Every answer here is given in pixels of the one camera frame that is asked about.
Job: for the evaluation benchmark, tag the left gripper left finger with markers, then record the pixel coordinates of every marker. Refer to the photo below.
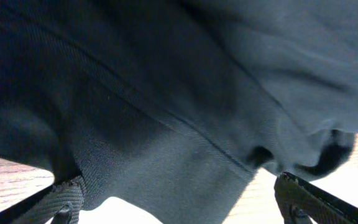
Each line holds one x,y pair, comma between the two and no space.
58,203

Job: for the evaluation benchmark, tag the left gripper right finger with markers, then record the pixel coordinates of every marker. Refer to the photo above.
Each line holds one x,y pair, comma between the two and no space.
303,203

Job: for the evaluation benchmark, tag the black t-shirt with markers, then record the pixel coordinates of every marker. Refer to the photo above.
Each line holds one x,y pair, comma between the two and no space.
173,106

